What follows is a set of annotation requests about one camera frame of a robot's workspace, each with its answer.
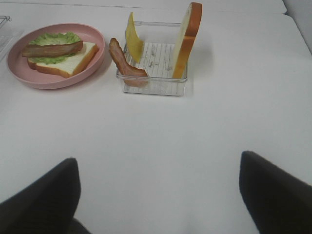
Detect clear plastic left tray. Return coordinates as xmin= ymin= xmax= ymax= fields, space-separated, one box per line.
xmin=0 ymin=15 xmax=24 ymax=62

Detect bread slice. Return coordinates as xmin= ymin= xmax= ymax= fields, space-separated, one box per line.
xmin=27 ymin=42 xmax=98 ymax=78
xmin=171 ymin=2 xmax=202 ymax=78

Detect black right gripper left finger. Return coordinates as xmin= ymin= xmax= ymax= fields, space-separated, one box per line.
xmin=0 ymin=158 xmax=88 ymax=234

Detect clear plastic right tray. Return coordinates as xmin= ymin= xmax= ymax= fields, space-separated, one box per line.
xmin=116 ymin=21 xmax=188 ymax=97

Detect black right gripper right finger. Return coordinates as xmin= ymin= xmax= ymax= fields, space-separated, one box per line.
xmin=239 ymin=151 xmax=312 ymax=234

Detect green lettuce leaf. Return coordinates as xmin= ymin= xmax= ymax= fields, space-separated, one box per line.
xmin=28 ymin=32 xmax=81 ymax=64

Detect bacon strip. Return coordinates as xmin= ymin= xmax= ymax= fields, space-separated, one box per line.
xmin=109 ymin=38 xmax=148 ymax=87
xmin=21 ymin=41 xmax=83 ymax=58

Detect pink round plate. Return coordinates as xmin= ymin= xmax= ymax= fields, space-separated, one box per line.
xmin=6 ymin=23 xmax=105 ymax=89

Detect clear plastic tray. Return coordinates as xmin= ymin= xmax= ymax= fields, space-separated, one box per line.
xmin=0 ymin=15 xmax=24 ymax=62
xmin=116 ymin=21 xmax=188 ymax=97

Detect yellow cheese slice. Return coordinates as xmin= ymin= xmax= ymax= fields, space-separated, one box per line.
xmin=125 ymin=12 xmax=144 ymax=63

